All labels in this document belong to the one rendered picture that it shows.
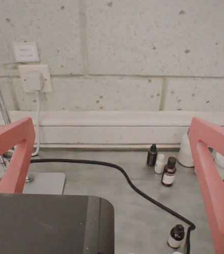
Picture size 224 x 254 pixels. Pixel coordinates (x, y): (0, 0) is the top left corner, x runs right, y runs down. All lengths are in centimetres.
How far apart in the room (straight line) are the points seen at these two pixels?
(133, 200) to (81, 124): 27
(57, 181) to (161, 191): 28
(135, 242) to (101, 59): 46
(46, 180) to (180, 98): 45
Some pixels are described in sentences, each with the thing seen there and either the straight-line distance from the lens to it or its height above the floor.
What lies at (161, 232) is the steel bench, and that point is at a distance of 55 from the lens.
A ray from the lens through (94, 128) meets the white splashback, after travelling 67.
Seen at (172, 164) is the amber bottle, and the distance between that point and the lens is 57.
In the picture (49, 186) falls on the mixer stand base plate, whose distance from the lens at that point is 62.
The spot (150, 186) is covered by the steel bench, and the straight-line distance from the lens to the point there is 62.
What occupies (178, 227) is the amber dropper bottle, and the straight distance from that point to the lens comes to 48.
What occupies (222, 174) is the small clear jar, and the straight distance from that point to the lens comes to 67.
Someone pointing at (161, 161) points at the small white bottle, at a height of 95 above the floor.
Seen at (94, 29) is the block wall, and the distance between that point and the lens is 59.
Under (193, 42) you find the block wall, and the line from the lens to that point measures 63.
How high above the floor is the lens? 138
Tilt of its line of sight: 37 degrees down
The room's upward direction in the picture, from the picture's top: straight up
